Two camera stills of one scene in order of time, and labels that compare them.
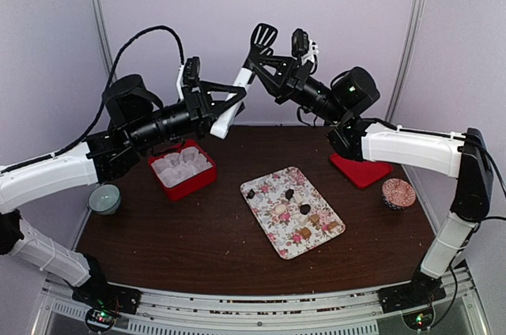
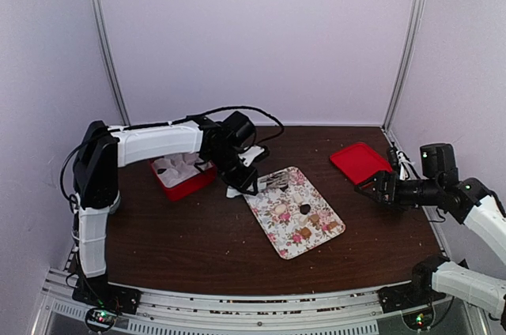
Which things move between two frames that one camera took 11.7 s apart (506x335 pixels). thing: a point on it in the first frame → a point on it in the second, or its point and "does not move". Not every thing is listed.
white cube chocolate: [303, 220] does not move
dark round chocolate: [304, 208] does not move
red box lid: [361, 173] does not move
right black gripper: [293, 77] → [382, 178]
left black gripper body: [195, 104] → [233, 175]
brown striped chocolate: [306, 232] does not move
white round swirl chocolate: [281, 208] does not move
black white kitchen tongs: [262, 35] → [265, 183]
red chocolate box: [184, 171] does not move
